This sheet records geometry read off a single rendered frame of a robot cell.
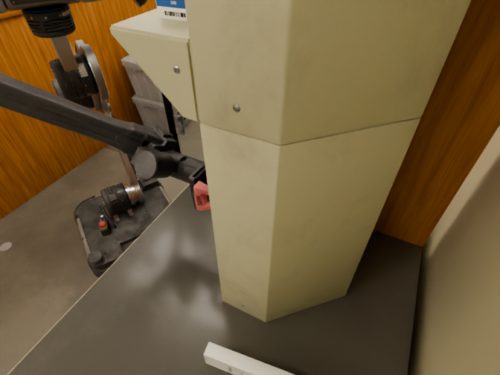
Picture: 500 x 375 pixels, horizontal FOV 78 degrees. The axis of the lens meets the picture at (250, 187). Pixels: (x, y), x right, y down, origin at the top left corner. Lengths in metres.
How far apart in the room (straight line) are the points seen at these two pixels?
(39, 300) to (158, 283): 1.40
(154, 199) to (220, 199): 1.56
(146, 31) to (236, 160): 0.18
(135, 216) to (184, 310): 1.23
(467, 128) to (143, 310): 0.77
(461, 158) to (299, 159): 0.45
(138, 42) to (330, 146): 0.26
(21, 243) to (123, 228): 0.80
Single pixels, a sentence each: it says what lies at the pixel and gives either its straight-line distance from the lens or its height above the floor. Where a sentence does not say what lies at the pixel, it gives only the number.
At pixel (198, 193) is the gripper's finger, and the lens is 0.62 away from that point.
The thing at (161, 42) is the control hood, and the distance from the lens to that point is 0.39.
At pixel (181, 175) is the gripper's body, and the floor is 1.18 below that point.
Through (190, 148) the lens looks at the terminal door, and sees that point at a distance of 0.90.
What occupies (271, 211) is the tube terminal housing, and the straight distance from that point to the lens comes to 0.44.
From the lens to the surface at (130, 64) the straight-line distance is 2.84.
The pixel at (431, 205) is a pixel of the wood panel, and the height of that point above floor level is 1.08.
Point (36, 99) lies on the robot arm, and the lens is 0.70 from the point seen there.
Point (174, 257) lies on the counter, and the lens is 0.84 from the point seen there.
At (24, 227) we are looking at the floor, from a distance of 2.59.
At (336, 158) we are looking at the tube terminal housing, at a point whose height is 1.37.
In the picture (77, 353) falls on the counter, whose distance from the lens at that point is 0.80.
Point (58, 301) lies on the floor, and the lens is 2.09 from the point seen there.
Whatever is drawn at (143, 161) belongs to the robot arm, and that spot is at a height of 1.23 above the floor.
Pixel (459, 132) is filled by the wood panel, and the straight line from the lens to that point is 0.74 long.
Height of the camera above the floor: 1.62
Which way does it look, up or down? 43 degrees down
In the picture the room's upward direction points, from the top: straight up
